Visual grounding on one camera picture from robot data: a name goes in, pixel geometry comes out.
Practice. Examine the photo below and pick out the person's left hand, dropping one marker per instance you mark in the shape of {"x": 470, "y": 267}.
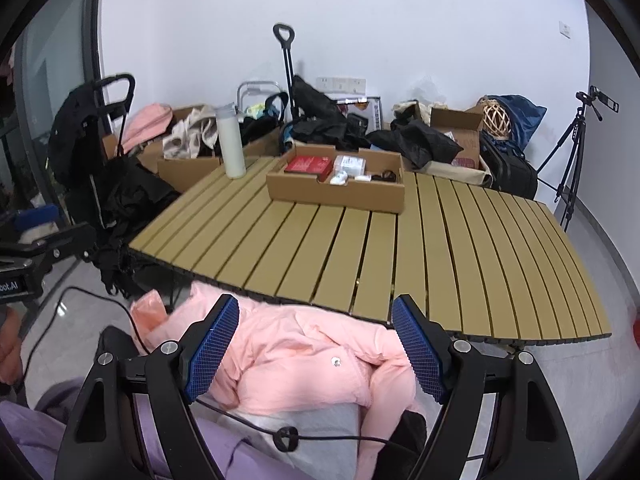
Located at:
{"x": 9, "y": 345}

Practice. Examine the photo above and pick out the pink bag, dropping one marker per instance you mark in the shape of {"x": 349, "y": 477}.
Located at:
{"x": 147, "y": 120}

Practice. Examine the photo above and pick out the purple pants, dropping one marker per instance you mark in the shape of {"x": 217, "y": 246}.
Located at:
{"x": 30, "y": 440}

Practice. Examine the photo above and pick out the black backpack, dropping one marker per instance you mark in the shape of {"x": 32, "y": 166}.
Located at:
{"x": 260, "y": 127}
{"x": 515, "y": 172}

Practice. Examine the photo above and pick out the shallow cardboard box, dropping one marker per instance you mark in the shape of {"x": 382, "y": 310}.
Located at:
{"x": 340, "y": 200}

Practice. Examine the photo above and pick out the black clothes pile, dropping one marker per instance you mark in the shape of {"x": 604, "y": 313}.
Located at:
{"x": 320, "y": 120}

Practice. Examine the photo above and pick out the black jacket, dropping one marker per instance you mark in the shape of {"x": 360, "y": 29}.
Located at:
{"x": 75, "y": 130}

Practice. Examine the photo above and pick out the pink padded jacket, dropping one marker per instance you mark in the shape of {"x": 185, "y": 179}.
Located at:
{"x": 300, "y": 350}

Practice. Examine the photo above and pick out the cardboard box with cloth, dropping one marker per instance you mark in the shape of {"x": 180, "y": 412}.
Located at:
{"x": 150, "y": 152}

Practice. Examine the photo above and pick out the blue bag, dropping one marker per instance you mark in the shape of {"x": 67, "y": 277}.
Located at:
{"x": 525, "y": 115}

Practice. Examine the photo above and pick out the beige cloth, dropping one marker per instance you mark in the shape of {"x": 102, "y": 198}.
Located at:
{"x": 190, "y": 135}

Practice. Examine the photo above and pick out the tall open cardboard box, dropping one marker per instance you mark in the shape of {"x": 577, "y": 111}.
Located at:
{"x": 467, "y": 142}

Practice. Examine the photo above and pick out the red object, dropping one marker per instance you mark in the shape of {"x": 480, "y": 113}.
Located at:
{"x": 636, "y": 331}

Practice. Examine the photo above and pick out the beige tote bag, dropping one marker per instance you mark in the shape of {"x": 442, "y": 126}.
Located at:
{"x": 412, "y": 110}

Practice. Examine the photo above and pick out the glass sliding door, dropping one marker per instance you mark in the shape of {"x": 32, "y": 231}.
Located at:
{"x": 55, "y": 85}

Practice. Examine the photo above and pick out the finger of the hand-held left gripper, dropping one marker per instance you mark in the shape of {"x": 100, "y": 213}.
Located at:
{"x": 35, "y": 220}
{"x": 70, "y": 242}

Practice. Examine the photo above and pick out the white wall socket strip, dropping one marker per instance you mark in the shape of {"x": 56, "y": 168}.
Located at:
{"x": 340, "y": 84}

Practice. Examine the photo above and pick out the black cloth heap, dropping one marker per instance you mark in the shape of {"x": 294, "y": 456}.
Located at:
{"x": 130, "y": 195}

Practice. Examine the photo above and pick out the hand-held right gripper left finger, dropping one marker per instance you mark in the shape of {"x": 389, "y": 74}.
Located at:
{"x": 212, "y": 345}

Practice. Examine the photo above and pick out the black stroller frame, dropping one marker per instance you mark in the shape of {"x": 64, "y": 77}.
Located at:
{"x": 131, "y": 95}

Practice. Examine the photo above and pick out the silver metal frame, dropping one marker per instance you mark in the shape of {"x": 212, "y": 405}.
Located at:
{"x": 257, "y": 83}

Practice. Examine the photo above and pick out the red box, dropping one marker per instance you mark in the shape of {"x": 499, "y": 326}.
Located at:
{"x": 307, "y": 165}

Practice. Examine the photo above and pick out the green yellow item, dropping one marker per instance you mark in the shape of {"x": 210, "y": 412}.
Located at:
{"x": 256, "y": 109}

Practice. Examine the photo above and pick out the white bottle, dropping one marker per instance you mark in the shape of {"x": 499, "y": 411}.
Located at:
{"x": 231, "y": 145}

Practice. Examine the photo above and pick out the wicker basket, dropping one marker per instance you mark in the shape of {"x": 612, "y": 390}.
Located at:
{"x": 495, "y": 120}

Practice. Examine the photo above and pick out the cream canvas bag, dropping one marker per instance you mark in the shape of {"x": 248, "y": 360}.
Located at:
{"x": 460, "y": 172}

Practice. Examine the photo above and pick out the black tripod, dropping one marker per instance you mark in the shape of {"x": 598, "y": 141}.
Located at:
{"x": 579, "y": 125}

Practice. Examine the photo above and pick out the white tissue pack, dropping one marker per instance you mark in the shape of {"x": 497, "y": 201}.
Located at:
{"x": 350, "y": 162}

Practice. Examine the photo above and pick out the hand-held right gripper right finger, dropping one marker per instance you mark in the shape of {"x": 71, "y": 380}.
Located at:
{"x": 417, "y": 350}

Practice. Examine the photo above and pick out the black camera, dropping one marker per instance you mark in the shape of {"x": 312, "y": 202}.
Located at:
{"x": 602, "y": 97}

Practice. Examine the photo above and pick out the white wall switch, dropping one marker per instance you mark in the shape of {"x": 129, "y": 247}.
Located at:
{"x": 565, "y": 30}

